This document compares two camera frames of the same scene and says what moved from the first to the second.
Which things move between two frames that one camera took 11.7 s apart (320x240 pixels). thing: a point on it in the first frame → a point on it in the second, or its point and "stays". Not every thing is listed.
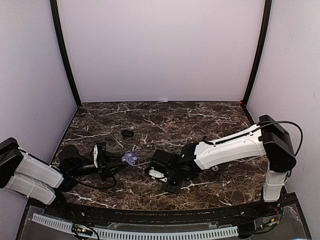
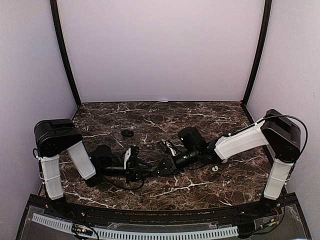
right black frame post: (268, 8) stays
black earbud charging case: (127, 133) stays
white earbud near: (215, 168) stays
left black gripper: (105, 164) → (132, 165)
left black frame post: (59, 31) stays
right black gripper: (175, 189) → (171, 169)
